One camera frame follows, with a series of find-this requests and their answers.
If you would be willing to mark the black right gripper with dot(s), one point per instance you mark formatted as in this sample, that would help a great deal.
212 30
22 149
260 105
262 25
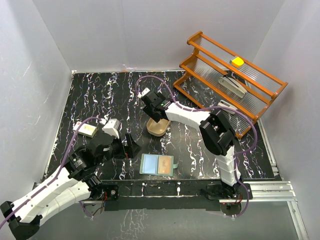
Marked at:
150 111

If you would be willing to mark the orange wooden shelf rack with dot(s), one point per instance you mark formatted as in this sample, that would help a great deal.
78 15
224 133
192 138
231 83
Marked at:
210 60

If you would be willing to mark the beige oval tray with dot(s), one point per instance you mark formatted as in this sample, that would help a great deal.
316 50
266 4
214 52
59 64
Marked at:
157 129

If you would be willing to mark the small white stapler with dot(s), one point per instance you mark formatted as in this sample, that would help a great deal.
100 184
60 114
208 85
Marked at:
230 108

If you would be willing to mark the small white cardboard box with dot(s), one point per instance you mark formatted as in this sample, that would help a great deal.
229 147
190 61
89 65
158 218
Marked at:
86 129

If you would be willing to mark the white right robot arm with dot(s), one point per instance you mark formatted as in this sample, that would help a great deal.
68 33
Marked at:
216 132

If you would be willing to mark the orange credit card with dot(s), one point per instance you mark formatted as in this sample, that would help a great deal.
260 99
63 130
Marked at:
164 164

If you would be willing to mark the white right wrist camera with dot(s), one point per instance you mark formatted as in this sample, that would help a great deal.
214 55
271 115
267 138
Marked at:
143 93

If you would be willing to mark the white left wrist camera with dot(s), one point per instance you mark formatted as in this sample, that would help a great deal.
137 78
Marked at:
111 127

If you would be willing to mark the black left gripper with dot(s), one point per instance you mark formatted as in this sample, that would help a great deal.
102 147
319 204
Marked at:
131 150

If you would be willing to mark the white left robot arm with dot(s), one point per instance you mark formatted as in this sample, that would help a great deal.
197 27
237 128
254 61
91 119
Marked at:
73 181

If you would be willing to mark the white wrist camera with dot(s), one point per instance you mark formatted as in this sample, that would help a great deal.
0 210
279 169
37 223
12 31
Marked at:
111 127
143 93

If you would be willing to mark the grey stapler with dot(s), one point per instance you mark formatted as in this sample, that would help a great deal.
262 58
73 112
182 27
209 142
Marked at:
233 86

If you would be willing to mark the green card holder wallet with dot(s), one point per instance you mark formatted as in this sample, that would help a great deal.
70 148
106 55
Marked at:
149 165

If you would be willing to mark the yellow sticky note block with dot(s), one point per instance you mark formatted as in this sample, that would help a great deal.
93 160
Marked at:
236 61

